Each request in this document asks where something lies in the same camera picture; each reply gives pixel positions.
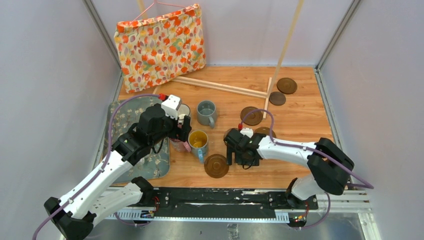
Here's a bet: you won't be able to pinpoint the small dark brown coaster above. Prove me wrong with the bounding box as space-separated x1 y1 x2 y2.
268 91 286 106

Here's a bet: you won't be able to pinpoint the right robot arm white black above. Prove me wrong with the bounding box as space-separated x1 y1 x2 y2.
223 128 355 209

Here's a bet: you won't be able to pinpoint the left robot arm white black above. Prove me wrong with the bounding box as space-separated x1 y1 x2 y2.
44 99 192 240

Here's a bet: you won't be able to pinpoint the pink mug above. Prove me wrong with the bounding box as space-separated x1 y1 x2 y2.
169 138 191 153

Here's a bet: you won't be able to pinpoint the white grey mug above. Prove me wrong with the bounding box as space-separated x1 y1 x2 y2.
177 104 191 120

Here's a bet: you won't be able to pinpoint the blue mug yellow inside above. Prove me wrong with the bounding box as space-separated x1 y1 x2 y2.
188 130 209 164

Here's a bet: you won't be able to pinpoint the floral grey tray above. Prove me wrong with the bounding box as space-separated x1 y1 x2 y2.
112 96 170 185

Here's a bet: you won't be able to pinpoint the floral orange fabric bag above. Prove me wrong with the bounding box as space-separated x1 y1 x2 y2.
114 4 206 93

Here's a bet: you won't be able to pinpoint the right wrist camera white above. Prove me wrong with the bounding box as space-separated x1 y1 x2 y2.
239 127 254 138

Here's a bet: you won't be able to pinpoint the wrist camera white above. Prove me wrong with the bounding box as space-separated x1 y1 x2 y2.
239 127 254 138
161 94 182 120

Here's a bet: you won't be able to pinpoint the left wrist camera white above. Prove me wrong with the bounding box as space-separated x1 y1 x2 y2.
161 94 182 120

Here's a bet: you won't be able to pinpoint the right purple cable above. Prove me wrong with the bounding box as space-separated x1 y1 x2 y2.
237 108 375 231

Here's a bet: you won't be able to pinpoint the wooden rack frame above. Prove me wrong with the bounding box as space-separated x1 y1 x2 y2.
137 0 305 120

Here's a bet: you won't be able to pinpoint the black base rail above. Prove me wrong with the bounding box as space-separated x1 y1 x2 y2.
99 186 320 221

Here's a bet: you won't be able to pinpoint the pink wire hanger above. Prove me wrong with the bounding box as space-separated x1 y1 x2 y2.
132 0 186 22

